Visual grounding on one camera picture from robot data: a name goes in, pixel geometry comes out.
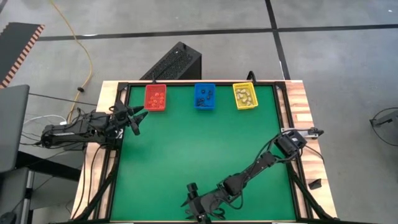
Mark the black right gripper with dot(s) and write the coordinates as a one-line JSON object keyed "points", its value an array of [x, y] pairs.
{"points": [[203, 203]]}

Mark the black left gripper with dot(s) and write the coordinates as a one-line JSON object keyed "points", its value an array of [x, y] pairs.
{"points": [[122, 116]]}

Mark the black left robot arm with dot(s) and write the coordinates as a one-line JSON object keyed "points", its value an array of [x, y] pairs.
{"points": [[77, 129]]}

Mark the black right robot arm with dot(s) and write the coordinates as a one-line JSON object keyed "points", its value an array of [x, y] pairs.
{"points": [[261, 163]]}

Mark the red plastic basket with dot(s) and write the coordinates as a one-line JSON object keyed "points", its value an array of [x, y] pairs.
{"points": [[147, 88]]}

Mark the black perforated computer case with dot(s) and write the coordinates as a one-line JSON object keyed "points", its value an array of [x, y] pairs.
{"points": [[177, 60]]}

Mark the blue plastic basket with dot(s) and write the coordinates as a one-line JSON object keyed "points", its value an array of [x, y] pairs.
{"points": [[199, 87]]}

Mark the yellow plastic basket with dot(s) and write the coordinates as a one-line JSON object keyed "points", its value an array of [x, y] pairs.
{"points": [[236, 105]]}

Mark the small black wedge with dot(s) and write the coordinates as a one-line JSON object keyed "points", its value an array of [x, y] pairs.
{"points": [[314, 184]]}

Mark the grey desk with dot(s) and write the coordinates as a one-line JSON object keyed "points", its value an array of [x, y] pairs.
{"points": [[12, 124]]}

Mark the black mat with striped edge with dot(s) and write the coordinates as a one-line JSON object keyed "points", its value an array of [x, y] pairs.
{"points": [[17, 46]]}

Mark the silver metal clamp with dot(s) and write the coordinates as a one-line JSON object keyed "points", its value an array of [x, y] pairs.
{"points": [[314, 132]]}

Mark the grey stand leg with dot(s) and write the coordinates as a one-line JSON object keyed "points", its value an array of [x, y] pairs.
{"points": [[387, 119]]}

